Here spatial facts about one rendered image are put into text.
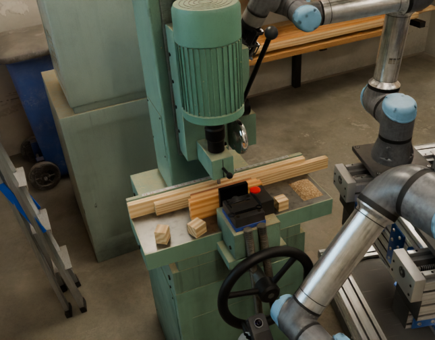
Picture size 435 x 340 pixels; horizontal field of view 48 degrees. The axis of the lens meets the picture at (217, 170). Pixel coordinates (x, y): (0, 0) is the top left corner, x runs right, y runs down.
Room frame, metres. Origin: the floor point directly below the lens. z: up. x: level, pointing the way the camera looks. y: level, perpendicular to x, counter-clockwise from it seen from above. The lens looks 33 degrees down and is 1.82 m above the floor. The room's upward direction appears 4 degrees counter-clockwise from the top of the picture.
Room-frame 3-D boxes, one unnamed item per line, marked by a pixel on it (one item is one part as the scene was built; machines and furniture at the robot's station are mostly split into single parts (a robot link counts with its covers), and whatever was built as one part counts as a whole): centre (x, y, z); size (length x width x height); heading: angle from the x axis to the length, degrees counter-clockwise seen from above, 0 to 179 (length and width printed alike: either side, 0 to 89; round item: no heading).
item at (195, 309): (1.36, 0.04, 0.36); 0.58 x 0.45 x 0.71; 19
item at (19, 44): (2.97, 1.04, 0.48); 0.64 x 0.54 x 0.97; 114
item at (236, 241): (1.07, -0.08, 0.92); 0.15 x 0.13 x 0.09; 109
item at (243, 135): (1.41, -0.08, 1.02); 0.12 x 0.03 x 0.12; 19
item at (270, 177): (1.27, -0.09, 0.92); 0.60 x 0.02 x 0.04; 109
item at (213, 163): (1.27, 0.00, 1.03); 0.14 x 0.07 x 0.09; 19
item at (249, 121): (1.47, -0.09, 1.02); 0.09 x 0.07 x 0.12; 109
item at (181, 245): (1.15, -0.05, 0.87); 0.61 x 0.30 x 0.06; 109
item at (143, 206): (1.27, -0.01, 0.93); 0.60 x 0.02 x 0.05; 109
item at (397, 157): (1.53, -0.66, 0.87); 0.15 x 0.15 x 0.10
